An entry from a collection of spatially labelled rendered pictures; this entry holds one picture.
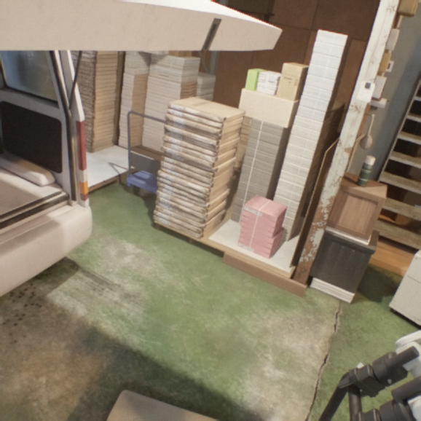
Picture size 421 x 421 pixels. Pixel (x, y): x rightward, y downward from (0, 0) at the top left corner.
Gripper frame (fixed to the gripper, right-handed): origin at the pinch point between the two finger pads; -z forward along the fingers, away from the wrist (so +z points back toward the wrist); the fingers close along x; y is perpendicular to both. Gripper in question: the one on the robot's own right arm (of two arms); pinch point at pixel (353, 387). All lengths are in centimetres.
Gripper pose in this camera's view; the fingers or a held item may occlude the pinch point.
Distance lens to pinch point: 143.1
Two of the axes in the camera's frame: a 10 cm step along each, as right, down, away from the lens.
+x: -7.5, -6.5, -1.0
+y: -2.4, 4.2, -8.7
